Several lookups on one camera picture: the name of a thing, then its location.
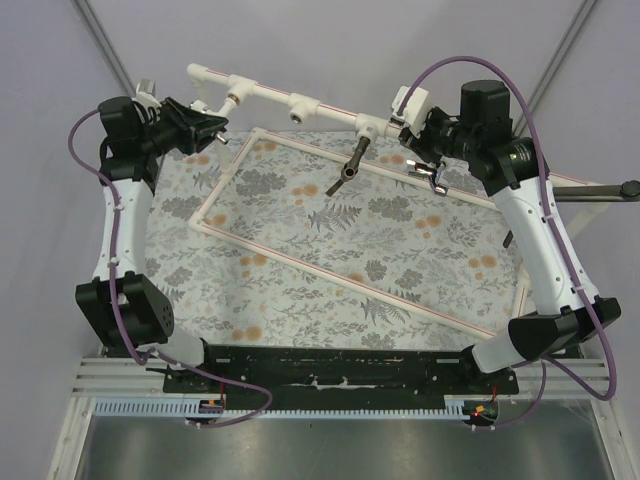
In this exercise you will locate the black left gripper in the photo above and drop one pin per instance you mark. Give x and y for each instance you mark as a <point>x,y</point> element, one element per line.
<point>179,125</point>

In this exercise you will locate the dark grey lever faucet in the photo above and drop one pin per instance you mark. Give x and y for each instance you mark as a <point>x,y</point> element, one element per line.
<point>351,167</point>

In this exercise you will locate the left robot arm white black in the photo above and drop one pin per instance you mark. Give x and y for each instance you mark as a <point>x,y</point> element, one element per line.
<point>128,313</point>

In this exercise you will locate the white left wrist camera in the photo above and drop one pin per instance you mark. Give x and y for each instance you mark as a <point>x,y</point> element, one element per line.
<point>145,94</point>

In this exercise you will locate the floral patterned table mat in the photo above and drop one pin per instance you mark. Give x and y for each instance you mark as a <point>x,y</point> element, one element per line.
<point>270,259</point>

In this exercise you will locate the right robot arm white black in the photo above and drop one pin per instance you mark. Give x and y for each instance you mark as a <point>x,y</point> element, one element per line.
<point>568,306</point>

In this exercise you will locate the small black object on mat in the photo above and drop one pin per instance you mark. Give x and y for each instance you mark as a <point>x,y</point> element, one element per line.
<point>507,240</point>

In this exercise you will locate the chrome faucet on mat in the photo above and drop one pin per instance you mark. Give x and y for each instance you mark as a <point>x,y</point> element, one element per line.
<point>430,173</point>

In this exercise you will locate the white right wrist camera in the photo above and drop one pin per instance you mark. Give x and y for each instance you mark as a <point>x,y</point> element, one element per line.
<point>415,111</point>

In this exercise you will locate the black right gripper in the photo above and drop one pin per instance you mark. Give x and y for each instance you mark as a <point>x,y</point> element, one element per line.
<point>427,141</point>

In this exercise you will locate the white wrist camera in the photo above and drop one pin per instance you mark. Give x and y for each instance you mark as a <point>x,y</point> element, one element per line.
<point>145,94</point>
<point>415,111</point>

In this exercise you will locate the white pipe frame red stripe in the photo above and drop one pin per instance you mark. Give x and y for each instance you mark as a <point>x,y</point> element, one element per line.
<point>301,107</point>

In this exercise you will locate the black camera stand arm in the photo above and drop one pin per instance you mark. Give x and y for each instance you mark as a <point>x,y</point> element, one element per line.
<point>626,192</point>

